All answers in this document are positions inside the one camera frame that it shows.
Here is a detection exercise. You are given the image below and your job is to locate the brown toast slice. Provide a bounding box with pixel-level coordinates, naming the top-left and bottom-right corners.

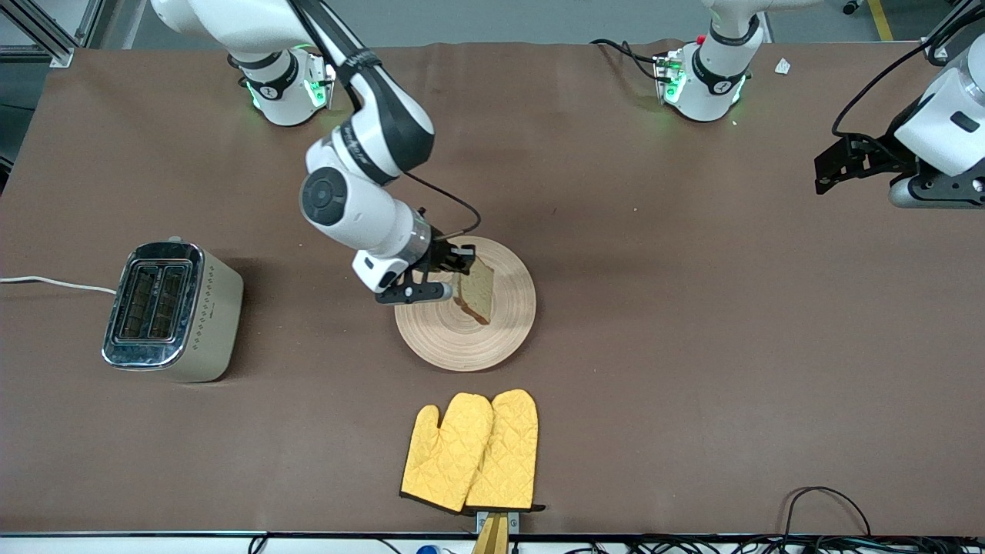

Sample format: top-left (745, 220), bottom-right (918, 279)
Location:
top-left (452, 256), bottom-right (494, 325)

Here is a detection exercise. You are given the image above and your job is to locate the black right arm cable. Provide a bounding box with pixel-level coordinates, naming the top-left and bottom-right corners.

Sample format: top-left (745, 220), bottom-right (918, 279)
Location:
top-left (400, 171), bottom-right (483, 239)

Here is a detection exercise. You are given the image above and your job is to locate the yellow quilted oven mitt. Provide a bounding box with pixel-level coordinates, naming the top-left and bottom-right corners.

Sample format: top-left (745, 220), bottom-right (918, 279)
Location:
top-left (465, 389), bottom-right (546, 513)
top-left (399, 392), bottom-right (494, 514)

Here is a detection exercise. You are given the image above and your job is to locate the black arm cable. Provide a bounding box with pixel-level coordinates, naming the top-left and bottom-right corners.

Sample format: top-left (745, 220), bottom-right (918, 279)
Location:
top-left (831, 0), bottom-right (985, 139)
top-left (400, 171), bottom-right (483, 239)

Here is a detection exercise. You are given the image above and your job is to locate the grey metal bracket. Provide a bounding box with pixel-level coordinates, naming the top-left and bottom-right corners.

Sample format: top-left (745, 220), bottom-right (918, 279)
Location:
top-left (476, 509), bottom-right (520, 536)

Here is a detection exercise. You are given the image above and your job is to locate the chrome and beige toaster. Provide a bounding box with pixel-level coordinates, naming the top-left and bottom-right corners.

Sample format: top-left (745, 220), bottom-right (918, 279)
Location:
top-left (102, 237), bottom-right (245, 383)

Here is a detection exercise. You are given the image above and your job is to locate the black base cable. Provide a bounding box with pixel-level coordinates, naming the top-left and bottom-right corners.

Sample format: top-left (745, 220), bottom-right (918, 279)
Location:
top-left (590, 38), bottom-right (664, 82)

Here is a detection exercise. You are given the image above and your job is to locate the round wooden plate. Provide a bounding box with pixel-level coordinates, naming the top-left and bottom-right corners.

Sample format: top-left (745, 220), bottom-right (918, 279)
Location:
top-left (394, 235), bottom-right (537, 372)

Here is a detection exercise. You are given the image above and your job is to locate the light wooden post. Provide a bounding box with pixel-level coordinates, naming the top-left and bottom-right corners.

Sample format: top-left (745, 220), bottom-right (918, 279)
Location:
top-left (471, 513), bottom-right (510, 554)

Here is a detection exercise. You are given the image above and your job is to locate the black cable bundle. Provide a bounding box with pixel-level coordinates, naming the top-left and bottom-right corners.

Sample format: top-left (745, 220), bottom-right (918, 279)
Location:
top-left (566, 536), bottom-right (985, 554)

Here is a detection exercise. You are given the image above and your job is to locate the black looped cable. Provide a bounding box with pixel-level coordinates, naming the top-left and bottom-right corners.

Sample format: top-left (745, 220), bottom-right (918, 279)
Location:
top-left (781, 486), bottom-right (874, 539)

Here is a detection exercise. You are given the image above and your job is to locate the aluminium frame profile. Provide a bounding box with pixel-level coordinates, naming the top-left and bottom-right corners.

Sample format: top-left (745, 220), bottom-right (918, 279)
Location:
top-left (923, 0), bottom-right (985, 62)
top-left (0, 0), bottom-right (87, 68)

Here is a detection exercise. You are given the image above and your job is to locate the white toaster power cable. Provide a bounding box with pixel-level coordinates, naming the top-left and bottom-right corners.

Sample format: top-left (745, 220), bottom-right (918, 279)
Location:
top-left (0, 275), bottom-right (118, 295)

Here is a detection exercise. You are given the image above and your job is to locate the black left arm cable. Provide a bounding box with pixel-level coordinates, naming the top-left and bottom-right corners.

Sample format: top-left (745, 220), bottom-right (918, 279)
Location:
top-left (831, 0), bottom-right (985, 139)

